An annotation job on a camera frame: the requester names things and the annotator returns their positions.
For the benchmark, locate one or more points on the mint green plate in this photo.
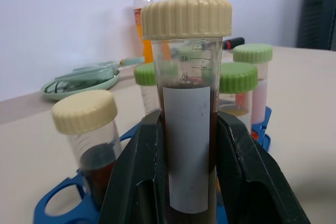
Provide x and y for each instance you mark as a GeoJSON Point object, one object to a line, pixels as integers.
{"type": "Point", "coordinates": [78, 87]}

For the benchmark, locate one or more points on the beige-capped tube with white label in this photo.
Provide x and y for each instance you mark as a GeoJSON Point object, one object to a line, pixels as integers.
{"type": "Point", "coordinates": [187, 103]}

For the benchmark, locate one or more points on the green-capped tube with clear body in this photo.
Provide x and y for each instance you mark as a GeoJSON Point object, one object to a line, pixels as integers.
{"type": "Point", "coordinates": [147, 82]}

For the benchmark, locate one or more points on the green-capped tube with pink liquid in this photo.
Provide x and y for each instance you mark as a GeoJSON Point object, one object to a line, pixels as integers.
{"type": "Point", "coordinates": [258, 82]}

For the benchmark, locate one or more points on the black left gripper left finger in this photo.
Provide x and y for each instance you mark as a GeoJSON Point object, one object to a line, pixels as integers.
{"type": "Point", "coordinates": [131, 171]}

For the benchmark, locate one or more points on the dark chair back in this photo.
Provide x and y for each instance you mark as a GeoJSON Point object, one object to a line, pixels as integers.
{"type": "Point", "coordinates": [316, 10]}

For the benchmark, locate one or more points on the orange soda bottle blue cap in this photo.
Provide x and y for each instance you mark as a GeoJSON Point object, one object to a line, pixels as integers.
{"type": "Point", "coordinates": [143, 24]}

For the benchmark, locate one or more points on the green-capped tube with yellow liquid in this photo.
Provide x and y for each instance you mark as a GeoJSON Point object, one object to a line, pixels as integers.
{"type": "Point", "coordinates": [237, 87]}

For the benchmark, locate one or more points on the blue test tube rack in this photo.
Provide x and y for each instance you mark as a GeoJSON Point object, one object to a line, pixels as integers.
{"type": "Point", "coordinates": [60, 197]}

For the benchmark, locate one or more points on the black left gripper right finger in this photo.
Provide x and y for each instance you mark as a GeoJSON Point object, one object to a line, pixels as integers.
{"type": "Point", "coordinates": [252, 176]}

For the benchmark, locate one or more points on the black and red marker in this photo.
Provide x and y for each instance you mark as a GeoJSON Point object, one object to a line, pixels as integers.
{"type": "Point", "coordinates": [233, 42]}

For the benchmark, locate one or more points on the beige-capped tube with dark liquid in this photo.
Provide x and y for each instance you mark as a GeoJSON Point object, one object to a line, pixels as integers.
{"type": "Point", "coordinates": [89, 129]}

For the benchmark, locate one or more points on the mint green cutlery piece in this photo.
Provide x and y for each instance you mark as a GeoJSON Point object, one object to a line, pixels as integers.
{"type": "Point", "coordinates": [105, 68]}

